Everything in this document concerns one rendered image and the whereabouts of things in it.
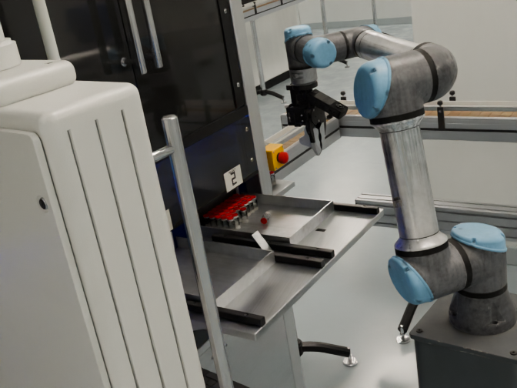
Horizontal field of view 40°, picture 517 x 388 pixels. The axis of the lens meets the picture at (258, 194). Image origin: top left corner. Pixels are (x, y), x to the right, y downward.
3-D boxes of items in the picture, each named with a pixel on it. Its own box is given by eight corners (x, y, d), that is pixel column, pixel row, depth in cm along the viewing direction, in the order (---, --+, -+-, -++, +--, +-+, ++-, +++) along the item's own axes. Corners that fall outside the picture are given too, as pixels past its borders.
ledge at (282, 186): (241, 196, 242) (241, 192, 241) (261, 182, 252) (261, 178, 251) (275, 200, 234) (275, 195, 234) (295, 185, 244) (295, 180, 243)
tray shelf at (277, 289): (106, 306, 185) (105, 299, 184) (252, 200, 237) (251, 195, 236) (256, 341, 158) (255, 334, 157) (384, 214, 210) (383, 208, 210)
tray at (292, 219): (195, 235, 213) (193, 225, 212) (243, 202, 233) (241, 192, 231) (291, 249, 194) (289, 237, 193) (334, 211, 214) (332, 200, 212)
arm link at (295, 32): (289, 31, 184) (278, 28, 191) (295, 72, 188) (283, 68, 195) (317, 25, 186) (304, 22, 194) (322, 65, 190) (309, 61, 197)
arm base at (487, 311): (525, 307, 166) (525, 270, 162) (503, 341, 155) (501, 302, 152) (463, 295, 175) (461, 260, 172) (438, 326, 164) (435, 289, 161)
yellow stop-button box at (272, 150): (257, 170, 235) (253, 149, 233) (268, 162, 241) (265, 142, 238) (275, 171, 231) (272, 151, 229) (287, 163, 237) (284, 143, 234)
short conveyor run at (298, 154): (252, 204, 240) (245, 160, 234) (217, 200, 248) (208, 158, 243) (344, 138, 291) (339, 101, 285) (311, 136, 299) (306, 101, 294)
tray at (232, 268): (118, 289, 188) (115, 279, 187) (178, 246, 207) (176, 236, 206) (218, 312, 169) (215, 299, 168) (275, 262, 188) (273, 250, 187)
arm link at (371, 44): (483, 41, 145) (368, 13, 188) (437, 53, 142) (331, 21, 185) (483, 95, 150) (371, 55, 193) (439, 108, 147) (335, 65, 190)
